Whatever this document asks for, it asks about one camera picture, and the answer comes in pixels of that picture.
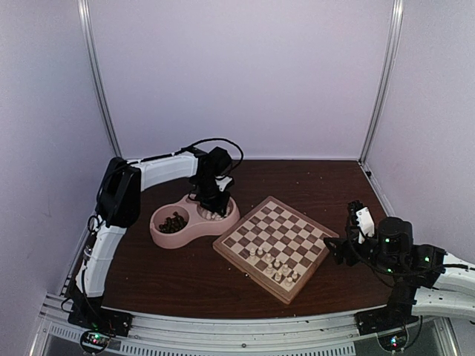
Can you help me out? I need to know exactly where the light chess pieces pile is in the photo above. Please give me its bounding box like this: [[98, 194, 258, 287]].
[[197, 206, 232, 221]]

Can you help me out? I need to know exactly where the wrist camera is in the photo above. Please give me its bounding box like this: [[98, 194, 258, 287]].
[[348, 200, 375, 244], [215, 177, 235, 192]]

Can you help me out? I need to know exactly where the right aluminium frame post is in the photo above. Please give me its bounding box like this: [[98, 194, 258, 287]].
[[358, 0, 404, 166]]

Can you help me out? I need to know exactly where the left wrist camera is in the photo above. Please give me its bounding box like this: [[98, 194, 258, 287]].
[[215, 177, 235, 192]]

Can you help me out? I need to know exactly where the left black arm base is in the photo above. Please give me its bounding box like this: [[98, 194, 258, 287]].
[[68, 309, 133, 355]]

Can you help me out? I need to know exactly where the pink double bowl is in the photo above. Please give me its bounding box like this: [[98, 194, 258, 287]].
[[149, 195, 240, 249]]

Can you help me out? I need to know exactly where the front aluminium rail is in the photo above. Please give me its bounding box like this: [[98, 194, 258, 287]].
[[27, 294, 460, 355]]

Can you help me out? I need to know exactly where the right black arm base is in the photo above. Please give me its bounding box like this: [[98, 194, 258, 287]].
[[355, 307, 421, 354]]

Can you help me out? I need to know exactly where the aluminium frame post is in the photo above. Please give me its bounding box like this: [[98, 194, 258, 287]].
[[358, 0, 404, 166], [77, 0, 122, 156]]

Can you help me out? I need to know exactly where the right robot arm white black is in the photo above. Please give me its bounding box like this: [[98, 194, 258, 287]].
[[324, 209, 474, 334]]

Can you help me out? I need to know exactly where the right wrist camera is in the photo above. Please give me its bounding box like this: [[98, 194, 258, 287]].
[[348, 200, 375, 244]]

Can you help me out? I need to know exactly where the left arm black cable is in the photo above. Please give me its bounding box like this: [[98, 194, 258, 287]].
[[170, 137, 246, 175]]

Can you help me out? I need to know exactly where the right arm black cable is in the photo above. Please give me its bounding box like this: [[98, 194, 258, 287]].
[[344, 211, 450, 289]]

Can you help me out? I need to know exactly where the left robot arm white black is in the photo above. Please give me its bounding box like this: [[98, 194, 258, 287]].
[[68, 144, 240, 329]]

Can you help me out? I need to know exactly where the left aluminium frame post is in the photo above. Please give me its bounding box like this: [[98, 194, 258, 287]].
[[77, 0, 122, 156]]

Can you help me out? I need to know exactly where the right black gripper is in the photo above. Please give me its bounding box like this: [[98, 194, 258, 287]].
[[324, 226, 400, 277]]

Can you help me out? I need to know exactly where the light chess piece tall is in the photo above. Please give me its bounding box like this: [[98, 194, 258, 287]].
[[249, 248, 256, 261]]

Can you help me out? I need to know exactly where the wooden chess board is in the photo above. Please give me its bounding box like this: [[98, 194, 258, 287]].
[[213, 196, 338, 305]]

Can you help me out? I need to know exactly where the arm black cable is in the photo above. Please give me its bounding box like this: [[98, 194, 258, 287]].
[[344, 211, 450, 289], [170, 137, 246, 175]]

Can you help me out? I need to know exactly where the dark chess pieces pile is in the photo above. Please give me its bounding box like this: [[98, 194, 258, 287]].
[[158, 211, 187, 234]]

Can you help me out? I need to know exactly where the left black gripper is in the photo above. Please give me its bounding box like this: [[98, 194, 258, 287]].
[[194, 176, 231, 217]]

